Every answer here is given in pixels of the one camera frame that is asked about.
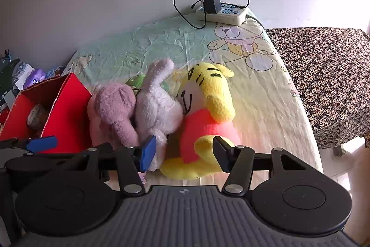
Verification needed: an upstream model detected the green plush toy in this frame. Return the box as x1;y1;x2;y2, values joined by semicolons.
126;75;170;91

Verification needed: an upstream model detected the grey power strip cord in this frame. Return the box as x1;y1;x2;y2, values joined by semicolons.
245;13;268;32

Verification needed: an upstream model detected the printed bed sheet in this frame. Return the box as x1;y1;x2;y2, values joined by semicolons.
62;8;324;187

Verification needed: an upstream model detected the red cardboard box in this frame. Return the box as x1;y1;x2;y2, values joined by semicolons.
0;72;93;154

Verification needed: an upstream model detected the yellow tiger plush toy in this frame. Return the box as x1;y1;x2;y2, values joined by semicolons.
160;62;242;180

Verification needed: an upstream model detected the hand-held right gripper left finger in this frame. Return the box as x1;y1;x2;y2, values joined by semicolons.
62;134;158;198

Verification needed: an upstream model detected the white power strip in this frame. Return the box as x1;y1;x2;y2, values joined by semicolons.
196;1;250;25

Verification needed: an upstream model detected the pink plush toy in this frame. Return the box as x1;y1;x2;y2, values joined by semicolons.
87;83;141;149

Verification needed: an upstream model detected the grey card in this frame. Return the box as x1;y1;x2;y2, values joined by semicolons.
4;91;17;109

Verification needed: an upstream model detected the white blue printed packet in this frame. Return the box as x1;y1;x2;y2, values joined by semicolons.
46;66;64;78
13;62;35;90

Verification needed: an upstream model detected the round cream object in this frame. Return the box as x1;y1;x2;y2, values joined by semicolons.
27;104;51;130

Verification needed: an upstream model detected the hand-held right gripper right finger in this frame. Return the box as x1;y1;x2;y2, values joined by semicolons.
212;135;308;198

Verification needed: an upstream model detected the purple packet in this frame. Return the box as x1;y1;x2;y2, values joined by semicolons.
25;68;47;88

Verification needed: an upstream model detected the white plush rabbit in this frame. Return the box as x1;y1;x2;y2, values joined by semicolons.
135;58;184;172

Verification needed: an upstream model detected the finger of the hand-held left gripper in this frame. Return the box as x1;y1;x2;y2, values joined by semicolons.
5;152;73;178
0;135;58;155

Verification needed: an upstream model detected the black power adapter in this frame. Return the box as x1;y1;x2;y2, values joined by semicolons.
203;0;222;14

